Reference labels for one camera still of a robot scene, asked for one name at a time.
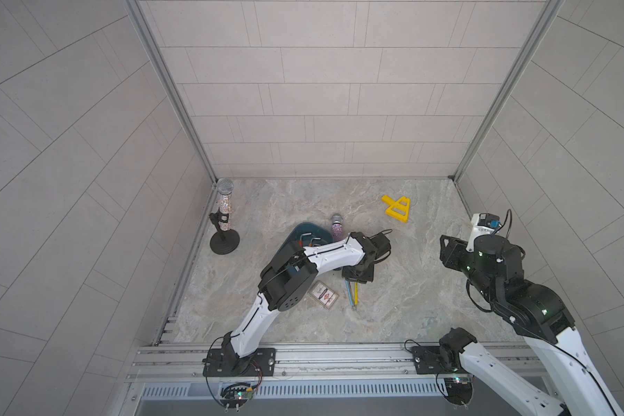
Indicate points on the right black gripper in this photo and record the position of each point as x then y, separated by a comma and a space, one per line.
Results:
449, 249

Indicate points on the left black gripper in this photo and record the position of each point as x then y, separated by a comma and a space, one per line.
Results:
369, 276

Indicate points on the red hex key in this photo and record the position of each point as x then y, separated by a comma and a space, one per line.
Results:
304, 239

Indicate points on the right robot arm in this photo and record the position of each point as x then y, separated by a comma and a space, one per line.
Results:
540, 316

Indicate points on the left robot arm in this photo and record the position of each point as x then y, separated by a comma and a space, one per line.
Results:
288, 277

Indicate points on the small card box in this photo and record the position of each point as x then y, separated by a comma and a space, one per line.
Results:
324, 295

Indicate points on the teal plastic storage box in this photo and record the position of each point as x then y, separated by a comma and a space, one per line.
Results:
305, 227

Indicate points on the purple glitter microphone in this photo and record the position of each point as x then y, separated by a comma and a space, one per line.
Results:
337, 227

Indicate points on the right circuit board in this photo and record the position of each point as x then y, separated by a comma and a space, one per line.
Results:
458, 391

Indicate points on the circuit board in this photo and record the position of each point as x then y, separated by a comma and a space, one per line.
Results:
458, 391
236, 395

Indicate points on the black microphone stand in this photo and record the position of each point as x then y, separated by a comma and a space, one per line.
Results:
225, 240

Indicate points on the glitter microphone on stand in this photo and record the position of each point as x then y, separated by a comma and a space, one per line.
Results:
225, 188

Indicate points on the left circuit board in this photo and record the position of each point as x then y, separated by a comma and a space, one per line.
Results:
236, 395

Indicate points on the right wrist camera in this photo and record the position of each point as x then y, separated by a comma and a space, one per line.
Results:
483, 224

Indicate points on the yellow plastic bracket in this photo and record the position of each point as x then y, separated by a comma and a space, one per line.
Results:
398, 209

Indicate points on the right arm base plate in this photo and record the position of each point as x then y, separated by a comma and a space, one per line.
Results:
435, 360

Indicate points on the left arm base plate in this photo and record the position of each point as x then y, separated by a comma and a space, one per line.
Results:
220, 364

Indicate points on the aluminium front rail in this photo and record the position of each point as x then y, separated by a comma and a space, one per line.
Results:
315, 361

